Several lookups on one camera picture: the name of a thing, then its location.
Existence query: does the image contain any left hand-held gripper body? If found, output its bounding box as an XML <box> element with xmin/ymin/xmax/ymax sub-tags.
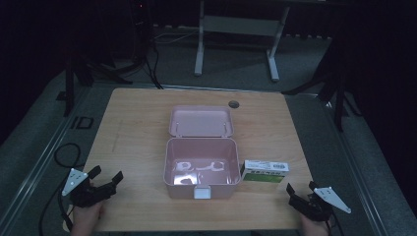
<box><xmin>61</xmin><ymin>168</ymin><xmax>116</xmax><ymax>208</ymax></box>

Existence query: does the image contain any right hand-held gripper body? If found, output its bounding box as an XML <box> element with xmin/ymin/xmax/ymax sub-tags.
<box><xmin>288</xmin><ymin>186</ymin><xmax>352</xmax><ymax>222</ymax></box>

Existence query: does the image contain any white and green medicine box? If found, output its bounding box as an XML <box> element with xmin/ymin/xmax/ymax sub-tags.
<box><xmin>240</xmin><ymin>159</ymin><xmax>291</xmax><ymax>193</ymax></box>

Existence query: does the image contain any pink plastic box with lid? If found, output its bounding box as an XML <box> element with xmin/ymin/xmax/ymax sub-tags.
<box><xmin>162</xmin><ymin>104</ymin><xmax>243</xmax><ymax>201</ymax></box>

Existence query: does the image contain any person's right hand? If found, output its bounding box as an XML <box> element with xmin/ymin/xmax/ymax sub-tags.
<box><xmin>300</xmin><ymin>215</ymin><xmax>332</xmax><ymax>236</ymax></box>

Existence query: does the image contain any person's left hand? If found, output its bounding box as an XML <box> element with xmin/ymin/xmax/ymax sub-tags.
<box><xmin>70</xmin><ymin>202</ymin><xmax>105</xmax><ymax>236</ymax></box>

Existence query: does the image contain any black tripod stand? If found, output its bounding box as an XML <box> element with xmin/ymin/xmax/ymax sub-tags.
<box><xmin>280</xmin><ymin>32</ymin><xmax>363</xmax><ymax>133</ymax></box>
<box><xmin>63</xmin><ymin>45</ymin><xmax>134</xmax><ymax>118</ymax></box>

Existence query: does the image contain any black cable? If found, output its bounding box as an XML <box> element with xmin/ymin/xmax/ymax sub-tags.
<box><xmin>325</xmin><ymin>210</ymin><xmax>346</xmax><ymax>236</ymax></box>
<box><xmin>38</xmin><ymin>142</ymin><xmax>84</xmax><ymax>236</ymax></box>

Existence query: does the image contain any bundle of black cables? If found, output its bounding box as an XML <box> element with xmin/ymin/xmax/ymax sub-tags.
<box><xmin>129</xmin><ymin>0</ymin><xmax>165</xmax><ymax>90</ymax></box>

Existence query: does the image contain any white cable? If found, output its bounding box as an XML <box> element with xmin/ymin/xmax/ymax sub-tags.
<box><xmin>152</xmin><ymin>29</ymin><xmax>201</xmax><ymax>45</ymax></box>

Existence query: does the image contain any white metal desk frame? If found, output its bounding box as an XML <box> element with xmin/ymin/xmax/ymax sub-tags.
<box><xmin>194</xmin><ymin>0</ymin><xmax>291</xmax><ymax>83</ymax></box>

